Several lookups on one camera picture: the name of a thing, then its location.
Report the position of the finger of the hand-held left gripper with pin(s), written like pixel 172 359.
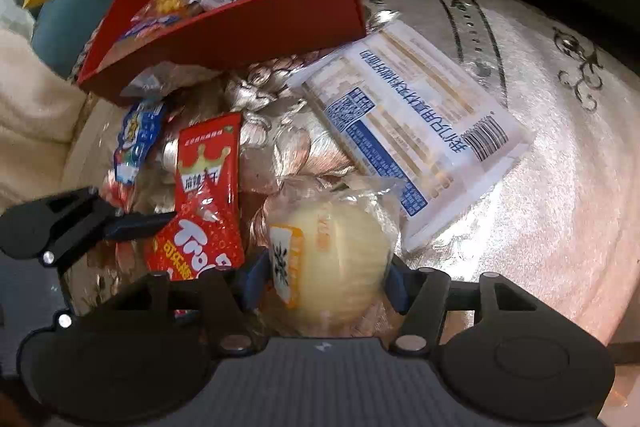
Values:
pixel 140 227

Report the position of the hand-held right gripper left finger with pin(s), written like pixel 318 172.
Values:
pixel 255 277

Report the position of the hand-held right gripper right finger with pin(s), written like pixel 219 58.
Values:
pixel 397 284

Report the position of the red candy packet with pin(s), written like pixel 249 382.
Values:
pixel 190 247

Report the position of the round pale pastry packet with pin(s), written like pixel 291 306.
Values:
pixel 330 257

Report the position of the small blue snack packet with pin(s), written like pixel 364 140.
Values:
pixel 135 137

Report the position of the clear red printed snack packet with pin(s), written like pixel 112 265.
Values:
pixel 207 162

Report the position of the large white blue packet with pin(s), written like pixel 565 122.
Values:
pixel 415 122

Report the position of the red cardboard box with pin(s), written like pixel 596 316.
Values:
pixel 250 27

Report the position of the white fleece blanket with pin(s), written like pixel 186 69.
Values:
pixel 30 107

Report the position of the teal cushion houndstooth trim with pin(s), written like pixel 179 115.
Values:
pixel 70 27

